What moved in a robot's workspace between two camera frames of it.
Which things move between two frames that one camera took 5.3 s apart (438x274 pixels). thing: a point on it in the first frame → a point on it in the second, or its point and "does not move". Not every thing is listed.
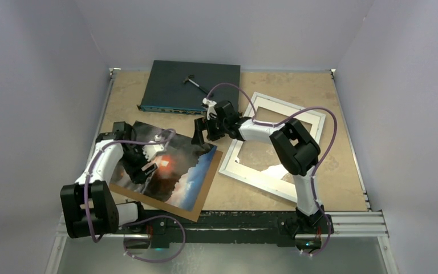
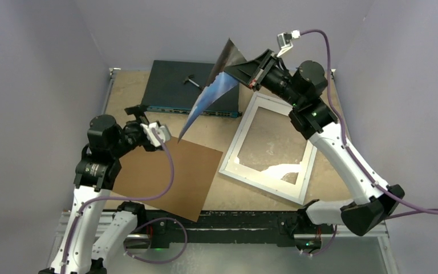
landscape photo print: x=181 y=168 → x=219 y=84
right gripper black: x=201 y=124 → x=252 y=72
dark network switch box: x=181 y=87 does not move
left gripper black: x=137 y=174 → x=139 y=113
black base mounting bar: x=155 y=230 does not move
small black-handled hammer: x=187 y=79 does not move
